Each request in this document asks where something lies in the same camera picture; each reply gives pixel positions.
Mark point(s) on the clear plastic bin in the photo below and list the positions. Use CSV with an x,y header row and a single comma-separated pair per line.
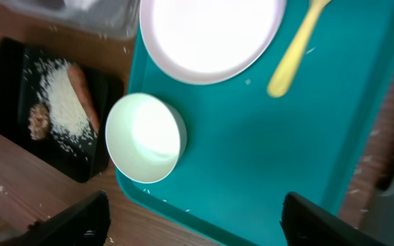
x,y
117,19

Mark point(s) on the yellow plastic spoon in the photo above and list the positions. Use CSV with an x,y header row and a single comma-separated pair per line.
x,y
287,68

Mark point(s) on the brown food chunk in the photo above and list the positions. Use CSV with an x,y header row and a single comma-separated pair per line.
x,y
39,122

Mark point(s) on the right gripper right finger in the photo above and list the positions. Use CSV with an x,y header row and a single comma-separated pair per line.
x,y
306,224

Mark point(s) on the spilled white rice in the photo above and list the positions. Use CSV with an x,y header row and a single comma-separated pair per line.
x,y
69,122

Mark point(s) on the large white plate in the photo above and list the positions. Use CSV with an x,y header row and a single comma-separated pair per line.
x,y
202,42

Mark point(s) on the black plastic tray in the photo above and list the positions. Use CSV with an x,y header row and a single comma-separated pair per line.
x,y
18,94

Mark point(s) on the teal serving tray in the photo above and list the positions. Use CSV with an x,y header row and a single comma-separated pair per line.
x,y
246,150

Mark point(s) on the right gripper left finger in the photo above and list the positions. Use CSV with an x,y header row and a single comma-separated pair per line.
x,y
85,223

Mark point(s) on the small white bowl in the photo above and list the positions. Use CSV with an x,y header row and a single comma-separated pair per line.
x,y
145,137

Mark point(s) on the orange sweet potato stick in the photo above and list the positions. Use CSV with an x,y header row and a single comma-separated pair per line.
x,y
80,86

